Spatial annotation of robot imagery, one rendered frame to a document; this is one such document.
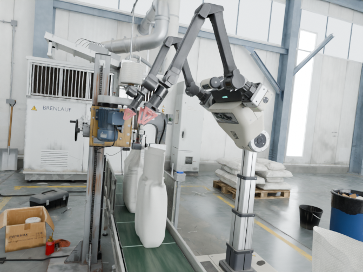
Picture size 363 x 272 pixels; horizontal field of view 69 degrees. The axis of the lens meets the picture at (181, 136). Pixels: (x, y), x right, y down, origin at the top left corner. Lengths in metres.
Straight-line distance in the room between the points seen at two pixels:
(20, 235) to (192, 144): 4.13
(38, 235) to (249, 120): 2.18
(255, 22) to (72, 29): 4.60
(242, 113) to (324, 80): 7.68
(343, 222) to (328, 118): 6.29
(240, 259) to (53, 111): 3.87
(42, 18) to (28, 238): 4.28
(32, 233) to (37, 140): 2.38
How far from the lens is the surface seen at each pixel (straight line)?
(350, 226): 3.33
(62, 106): 4.91
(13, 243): 2.91
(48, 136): 4.96
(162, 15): 4.78
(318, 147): 9.16
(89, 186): 2.31
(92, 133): 2.18
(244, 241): 1.98
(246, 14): 7.79
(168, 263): 1.85
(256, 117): 1.65
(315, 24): 9.21
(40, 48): 5.92
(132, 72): 2.01
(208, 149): 6.91
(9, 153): 6.15
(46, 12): 6.08
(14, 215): 3.26
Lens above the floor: 1.29
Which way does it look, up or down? 4 degrees down
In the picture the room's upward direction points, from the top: 5 degrees clockwise
